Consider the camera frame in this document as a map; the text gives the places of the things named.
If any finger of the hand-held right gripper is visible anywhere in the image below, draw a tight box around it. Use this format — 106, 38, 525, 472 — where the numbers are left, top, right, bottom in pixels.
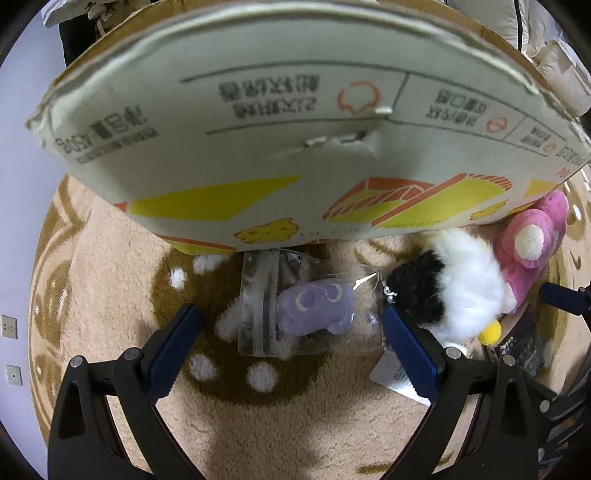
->
539, 282, 591, 315

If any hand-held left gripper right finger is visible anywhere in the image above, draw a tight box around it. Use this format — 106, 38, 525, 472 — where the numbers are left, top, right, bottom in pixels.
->
381, 305, 541, 480

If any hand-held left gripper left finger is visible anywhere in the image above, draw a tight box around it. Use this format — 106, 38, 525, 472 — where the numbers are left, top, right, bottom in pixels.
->
47, 302, 204, 480

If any pink plush toy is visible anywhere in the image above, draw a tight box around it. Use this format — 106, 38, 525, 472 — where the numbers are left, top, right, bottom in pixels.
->
496, 189, 570, 310

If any black and white plush toy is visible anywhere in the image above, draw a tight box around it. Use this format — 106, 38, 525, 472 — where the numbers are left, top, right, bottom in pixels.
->
383, 228, 515, 352

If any purple plush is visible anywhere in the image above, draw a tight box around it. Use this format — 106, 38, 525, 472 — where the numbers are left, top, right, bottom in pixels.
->
238, 249, 384, 358

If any printed cardboard box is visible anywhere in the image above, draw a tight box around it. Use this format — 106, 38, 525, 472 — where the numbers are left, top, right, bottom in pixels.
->
25, 0, 591, 256

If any white paper tag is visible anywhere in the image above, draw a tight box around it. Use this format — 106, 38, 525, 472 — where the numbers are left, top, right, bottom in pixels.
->
369, 353, 432, 407

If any black card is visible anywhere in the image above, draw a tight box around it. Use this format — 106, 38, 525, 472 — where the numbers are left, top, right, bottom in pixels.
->
487, 307, 546, 379

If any beige patterned blanket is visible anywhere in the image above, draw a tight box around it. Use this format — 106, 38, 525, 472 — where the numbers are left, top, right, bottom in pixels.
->
28, 173, 591, 480

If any white folded mattress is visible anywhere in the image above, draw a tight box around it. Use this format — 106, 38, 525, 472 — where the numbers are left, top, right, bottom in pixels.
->
450, 0, 591, 116

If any black hanging garment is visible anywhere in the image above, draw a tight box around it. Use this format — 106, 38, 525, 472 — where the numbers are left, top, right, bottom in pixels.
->
58, 18, 100, 68

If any white puffer jacket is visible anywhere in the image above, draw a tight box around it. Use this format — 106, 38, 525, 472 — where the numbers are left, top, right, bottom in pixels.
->
41, 0, 153, 28

